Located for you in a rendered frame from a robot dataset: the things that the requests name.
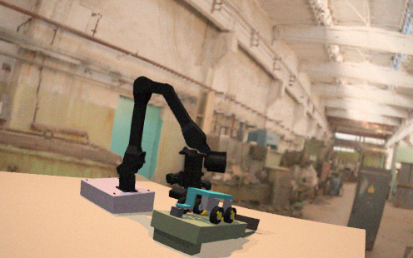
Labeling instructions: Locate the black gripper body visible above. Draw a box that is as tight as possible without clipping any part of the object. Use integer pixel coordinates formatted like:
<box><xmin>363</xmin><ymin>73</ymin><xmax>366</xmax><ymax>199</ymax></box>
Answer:
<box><xmin>169</xmin><ymin>168</ymin><xmax>211</xmax><ymax>200</ymax></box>

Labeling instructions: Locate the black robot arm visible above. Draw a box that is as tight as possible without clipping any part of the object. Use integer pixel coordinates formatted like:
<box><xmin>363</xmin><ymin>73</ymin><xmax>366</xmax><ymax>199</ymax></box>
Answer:
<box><xmin>116</xmin><ymin>76</ymin><xmax>227</xmax><ymax>192</ymax></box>

